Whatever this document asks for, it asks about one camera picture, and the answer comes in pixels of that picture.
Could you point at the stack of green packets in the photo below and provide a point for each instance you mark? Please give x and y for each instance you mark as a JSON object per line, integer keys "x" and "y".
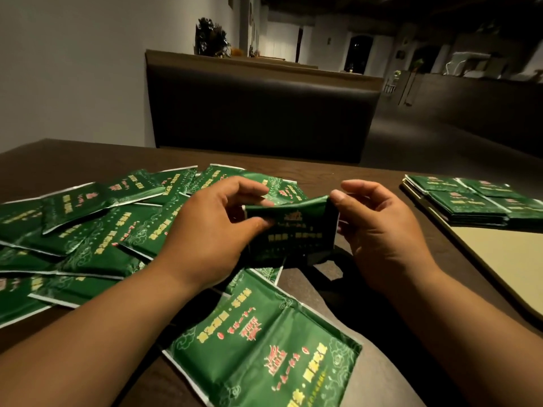
{"x": 471, "y": 201}

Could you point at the dark decorative plant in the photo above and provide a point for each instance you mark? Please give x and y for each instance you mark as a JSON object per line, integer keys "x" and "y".
{"x": 210, "y": 38}

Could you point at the person's left forearm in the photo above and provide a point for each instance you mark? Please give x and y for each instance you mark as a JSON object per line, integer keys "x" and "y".
{"x": 93, "y": 339}

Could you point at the beige tray with dark rim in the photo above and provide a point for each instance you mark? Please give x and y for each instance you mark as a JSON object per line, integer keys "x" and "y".
{"x": 505, "y": 258}

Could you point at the person's right forearm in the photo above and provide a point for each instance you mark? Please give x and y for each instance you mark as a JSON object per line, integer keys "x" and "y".
{"x": 475, "y": 343}

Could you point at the dark brown booth bench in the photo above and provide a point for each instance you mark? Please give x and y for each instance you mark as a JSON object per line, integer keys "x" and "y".
{"x": 263, "y": 110}

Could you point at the green printed napkin packet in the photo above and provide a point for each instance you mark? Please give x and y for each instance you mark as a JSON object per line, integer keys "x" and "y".
{"x": 297, "y": 233}

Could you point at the person's left thumb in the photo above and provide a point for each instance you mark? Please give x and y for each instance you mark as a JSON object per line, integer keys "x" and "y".
{"x": 253, "y": 226}

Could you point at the person's right thumb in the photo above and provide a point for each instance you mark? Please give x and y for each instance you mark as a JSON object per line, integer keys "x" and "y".
{"x": 342, "y": 207}

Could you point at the dark booth partition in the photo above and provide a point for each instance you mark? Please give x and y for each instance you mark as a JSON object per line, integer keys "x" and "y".
{"x": 479, "y": 110}

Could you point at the person's left hand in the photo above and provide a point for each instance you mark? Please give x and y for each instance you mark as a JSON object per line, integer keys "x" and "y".
{"x": 199, "y": 241}

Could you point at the person's right hand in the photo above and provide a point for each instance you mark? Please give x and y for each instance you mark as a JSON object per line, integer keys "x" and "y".
{"x": 386, "y": 241}

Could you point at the pile of green packets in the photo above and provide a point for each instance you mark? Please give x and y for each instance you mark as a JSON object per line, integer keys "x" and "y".
{"x": 102, "y": 233}

